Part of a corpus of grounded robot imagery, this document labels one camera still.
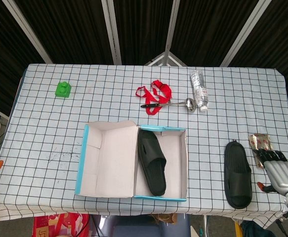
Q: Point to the black folding screen white frame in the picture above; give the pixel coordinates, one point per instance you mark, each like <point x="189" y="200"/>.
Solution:
<point x="72" y="29"/>

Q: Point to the light blue cardboard shoe box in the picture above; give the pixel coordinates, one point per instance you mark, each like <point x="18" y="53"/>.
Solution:
<point x="109" y="160"/>

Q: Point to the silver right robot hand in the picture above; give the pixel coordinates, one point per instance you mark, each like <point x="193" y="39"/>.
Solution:
<point x="282" y="175"/>

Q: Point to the white black checkered tablecloth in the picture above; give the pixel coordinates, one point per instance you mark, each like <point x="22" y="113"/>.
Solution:
<point x="59" y="135"/>

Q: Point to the white metal triangular frame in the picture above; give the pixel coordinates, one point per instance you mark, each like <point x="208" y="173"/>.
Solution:
<point x="167" y="59"/>

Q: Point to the black rubber slipper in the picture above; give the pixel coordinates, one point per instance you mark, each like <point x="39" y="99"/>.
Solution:
<point x="235" y="160"/>
<point x="151" y="153"/>

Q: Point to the green toy building block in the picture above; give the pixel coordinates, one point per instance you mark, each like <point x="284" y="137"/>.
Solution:
<point x="62" y="91"/>

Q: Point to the clear plastic water bottle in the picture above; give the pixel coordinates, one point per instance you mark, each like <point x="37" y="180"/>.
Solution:
<point x="200" y="91"/>

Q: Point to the crumpled foil snack packet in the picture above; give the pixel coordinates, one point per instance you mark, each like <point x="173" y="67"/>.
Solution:
<point x="261" y="142"/>

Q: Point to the red plastic snack bag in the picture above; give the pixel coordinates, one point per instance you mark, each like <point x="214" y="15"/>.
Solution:
<point x="59" y="225"/>

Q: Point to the grey metal table leg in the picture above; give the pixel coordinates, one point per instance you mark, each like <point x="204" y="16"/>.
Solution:
<point x="205" y="227"/>

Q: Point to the green pen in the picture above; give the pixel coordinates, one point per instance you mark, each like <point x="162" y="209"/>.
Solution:
<point x="200" y="230"/>

